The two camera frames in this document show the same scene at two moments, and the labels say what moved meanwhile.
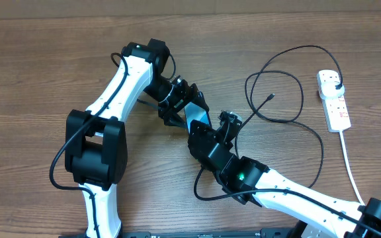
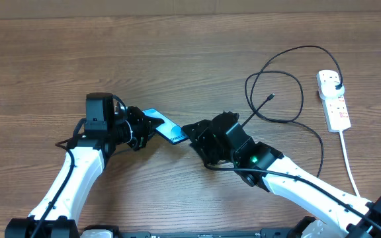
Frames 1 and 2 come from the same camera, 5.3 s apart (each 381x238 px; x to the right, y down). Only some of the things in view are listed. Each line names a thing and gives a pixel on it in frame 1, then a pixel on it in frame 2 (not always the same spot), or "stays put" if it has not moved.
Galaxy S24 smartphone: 193,112 -> 169,129
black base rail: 258,233 stays put
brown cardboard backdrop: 40,9 stays put
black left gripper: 181,100 -> 145,126
